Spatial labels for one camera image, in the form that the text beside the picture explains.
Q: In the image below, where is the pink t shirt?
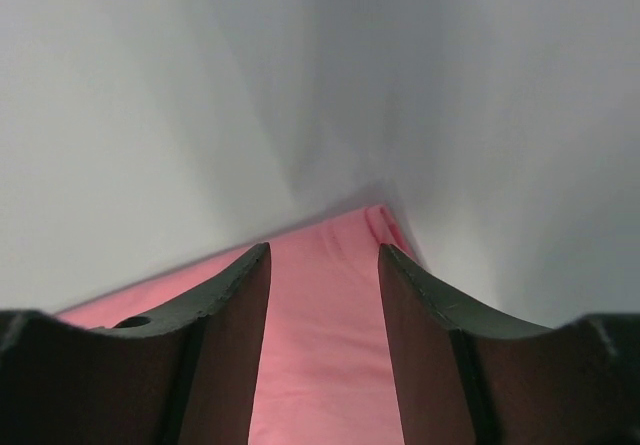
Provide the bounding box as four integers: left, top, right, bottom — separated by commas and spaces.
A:
52, 203, 417, 445

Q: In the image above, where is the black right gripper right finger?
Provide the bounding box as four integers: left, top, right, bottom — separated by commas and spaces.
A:
378, 245, 639, 444

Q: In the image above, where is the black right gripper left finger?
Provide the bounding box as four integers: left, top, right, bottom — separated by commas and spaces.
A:
1, 243, 271, 444

